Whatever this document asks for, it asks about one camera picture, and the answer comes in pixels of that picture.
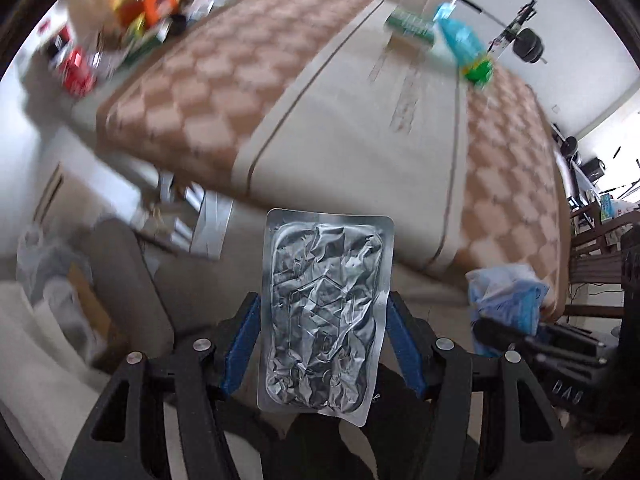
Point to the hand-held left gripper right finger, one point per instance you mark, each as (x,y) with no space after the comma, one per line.
(406,350)

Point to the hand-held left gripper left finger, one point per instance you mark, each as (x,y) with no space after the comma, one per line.
(241,350)

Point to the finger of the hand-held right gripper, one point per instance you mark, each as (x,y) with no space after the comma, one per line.
(560,359)
(500,335)

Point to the blue wrapper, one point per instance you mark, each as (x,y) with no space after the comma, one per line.
(505,295)

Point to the silver blister pack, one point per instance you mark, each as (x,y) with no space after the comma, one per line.
(320,310)

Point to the dark wooden chair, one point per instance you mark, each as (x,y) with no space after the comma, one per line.
(595,260)

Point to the grey chair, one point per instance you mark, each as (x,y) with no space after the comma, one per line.
(125,280)

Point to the white cardboard pieces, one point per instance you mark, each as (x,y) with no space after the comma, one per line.
(200,220)

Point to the cardboard box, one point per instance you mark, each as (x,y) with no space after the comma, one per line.
(92,310)

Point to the black speaker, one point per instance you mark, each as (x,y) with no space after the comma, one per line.
(594,169)

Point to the brown checked tablecloth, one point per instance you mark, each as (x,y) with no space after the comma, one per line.
(350,160)

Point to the small barbell black plates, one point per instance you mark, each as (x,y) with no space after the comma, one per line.
(567,145)

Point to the white cloth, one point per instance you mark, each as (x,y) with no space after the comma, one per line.
(30,350)

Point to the clear plastic bag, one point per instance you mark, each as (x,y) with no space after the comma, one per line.
(45,270)

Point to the barbell with black plates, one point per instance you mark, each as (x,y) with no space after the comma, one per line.
(530,45)

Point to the teal green plastic bag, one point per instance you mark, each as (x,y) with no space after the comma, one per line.
(465,40)

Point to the green medicine box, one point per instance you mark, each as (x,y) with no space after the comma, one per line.
(410,25)

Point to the red drink can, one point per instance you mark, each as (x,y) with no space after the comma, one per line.
(77,70)

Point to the small green box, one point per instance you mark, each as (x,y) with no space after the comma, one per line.
(145,35)

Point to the black round lid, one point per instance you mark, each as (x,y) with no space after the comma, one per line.
(178,24)

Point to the orange box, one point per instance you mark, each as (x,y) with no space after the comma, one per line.
(157,5)

